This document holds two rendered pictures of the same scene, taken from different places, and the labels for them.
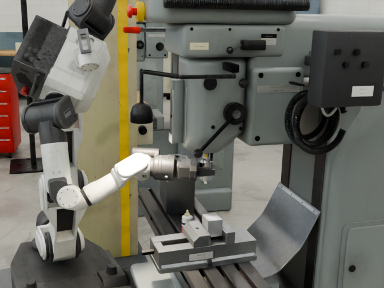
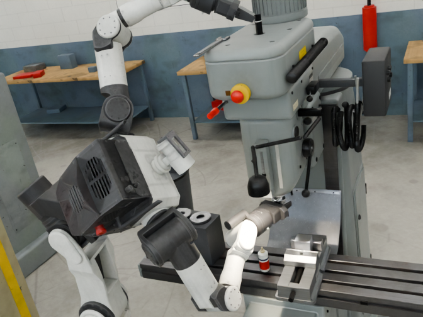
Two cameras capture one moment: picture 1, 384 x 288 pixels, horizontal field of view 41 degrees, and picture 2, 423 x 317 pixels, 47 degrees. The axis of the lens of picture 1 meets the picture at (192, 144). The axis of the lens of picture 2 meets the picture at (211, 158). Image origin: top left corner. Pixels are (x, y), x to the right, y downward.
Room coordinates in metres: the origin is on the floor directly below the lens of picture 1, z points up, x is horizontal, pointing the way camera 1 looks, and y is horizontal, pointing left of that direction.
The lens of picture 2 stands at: (0.70, 1.25, 2.19)
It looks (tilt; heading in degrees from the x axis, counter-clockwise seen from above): 24 degrees down; 315
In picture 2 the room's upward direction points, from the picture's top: 10 degrees counter-clockwise
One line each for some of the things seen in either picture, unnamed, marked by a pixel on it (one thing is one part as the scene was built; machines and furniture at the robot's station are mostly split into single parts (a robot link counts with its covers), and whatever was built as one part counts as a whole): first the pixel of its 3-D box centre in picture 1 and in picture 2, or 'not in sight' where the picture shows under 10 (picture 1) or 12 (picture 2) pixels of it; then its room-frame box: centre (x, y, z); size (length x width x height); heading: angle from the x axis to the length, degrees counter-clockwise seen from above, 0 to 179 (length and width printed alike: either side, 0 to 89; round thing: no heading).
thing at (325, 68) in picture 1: (348, 68); (378, 80); (1.46, -0.44, 1.62); 0.20 x 0.09 x 0.21; 107
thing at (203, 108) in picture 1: (209, 102); (274, 148); (1.69, -0.06, 1.47); 0.21 x 0.19 x 0.32; 17
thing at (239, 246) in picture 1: (203, 242); (303, 261); (1.60, -0.05, 1.00); 0.35 x 0.15 x 0.11; 109
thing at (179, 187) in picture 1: (176, 182); (194, 234); (2.08, 0.06, 1.05); 0.22 x 0.12 x 0.20; 10
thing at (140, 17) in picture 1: (139, 11); (240, 94); (1.62, 0.17, 1.76); 0.06 x 0.02 x 0.06; 17
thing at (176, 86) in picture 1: (176, 111); (265, 168); (1.65, 0.05, 1.44); 0.04 x 0.04 x 0.21; 17
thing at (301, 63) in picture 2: (238, 3); (308, 58); (1.56, -0.13, 1.79); 0.45 x 0.04 x 0.04; 107
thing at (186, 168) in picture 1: (180, 168); (265, 216); (1.69, 0.04, 1.23); 0.13 x 0.12 x 0.10; 177
